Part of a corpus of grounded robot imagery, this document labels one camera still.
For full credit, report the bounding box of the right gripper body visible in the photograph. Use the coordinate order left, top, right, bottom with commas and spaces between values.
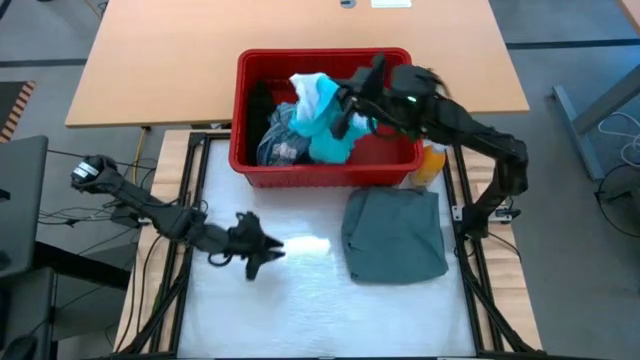
348, 68, 417, 132

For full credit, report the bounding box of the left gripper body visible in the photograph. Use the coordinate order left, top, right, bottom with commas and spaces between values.
227, 211, 269, 262

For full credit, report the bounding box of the turquoise garment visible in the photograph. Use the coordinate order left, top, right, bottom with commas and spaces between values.
288, 72, 379, 165

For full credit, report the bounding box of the grey garment with label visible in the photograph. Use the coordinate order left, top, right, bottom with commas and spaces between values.
256, 102, 313, 168

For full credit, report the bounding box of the grey-teal shirt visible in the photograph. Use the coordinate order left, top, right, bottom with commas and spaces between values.
341, 187, 450, 285

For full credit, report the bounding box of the red plastic bin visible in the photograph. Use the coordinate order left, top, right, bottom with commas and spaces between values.
228, 47, 427, 190

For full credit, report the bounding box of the orange spray bottle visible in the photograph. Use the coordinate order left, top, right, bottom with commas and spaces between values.
409, 142, 447, 188

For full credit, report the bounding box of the black garment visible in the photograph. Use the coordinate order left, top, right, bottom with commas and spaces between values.
246, 81, 275, 167

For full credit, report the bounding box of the light wooden desk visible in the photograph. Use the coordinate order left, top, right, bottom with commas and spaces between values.
64, 0, 531, 130

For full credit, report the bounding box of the grey metal desk leg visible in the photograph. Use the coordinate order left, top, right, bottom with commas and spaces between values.
551, 63, 640, 182

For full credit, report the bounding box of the yellow cable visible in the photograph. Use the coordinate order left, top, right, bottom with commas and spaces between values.
131, 126, 151, 186

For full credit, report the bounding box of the black aluminium table frame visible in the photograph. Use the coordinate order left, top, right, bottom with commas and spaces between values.
117, 130, 547, 360

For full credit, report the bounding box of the white cable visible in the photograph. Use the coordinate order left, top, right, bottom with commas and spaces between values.
596, 111, 640, 170

